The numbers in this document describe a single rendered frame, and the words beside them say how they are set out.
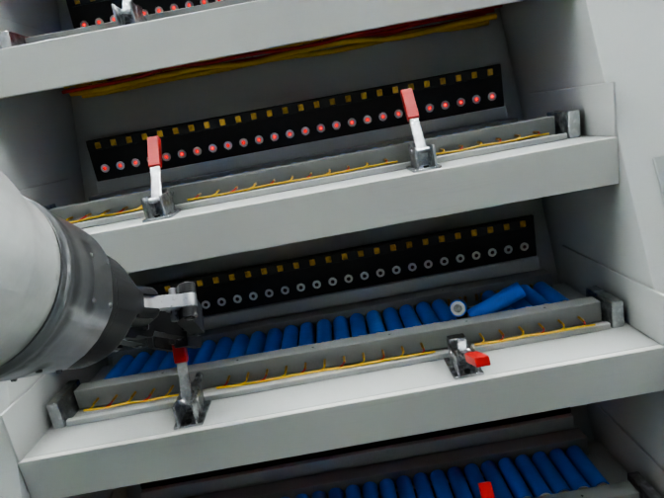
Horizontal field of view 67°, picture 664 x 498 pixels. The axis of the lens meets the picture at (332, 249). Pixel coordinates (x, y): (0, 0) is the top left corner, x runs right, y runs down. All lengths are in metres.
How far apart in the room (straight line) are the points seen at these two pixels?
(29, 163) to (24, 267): 0.45
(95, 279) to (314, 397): 0.28
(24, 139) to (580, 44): 0.61
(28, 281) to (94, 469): 0.35
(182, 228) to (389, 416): 0.26
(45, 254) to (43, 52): 0.38
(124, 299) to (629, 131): 0.46
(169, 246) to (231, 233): 0.06
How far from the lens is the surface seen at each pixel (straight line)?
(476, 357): 0.43
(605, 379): 0.54
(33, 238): 0.23
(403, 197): 0.49
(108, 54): 0.58
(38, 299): 0.24
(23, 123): 0.69
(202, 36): 0.56
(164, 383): 0.58
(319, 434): 0.50
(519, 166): 0.52
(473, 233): 0.65
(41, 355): 0.27
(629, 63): 0.58
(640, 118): 0.57
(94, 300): 0.28
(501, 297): 0.58
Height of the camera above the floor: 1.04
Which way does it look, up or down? 5 degrees up
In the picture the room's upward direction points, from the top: 10 degrees counter-clockwise
